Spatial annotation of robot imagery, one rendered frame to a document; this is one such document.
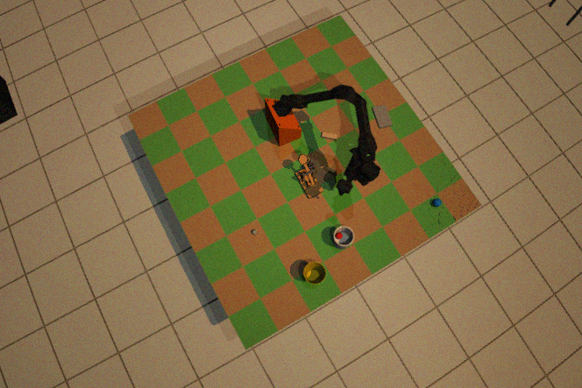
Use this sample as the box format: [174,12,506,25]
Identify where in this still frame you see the yellow cup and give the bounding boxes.
[303,262,326,284]

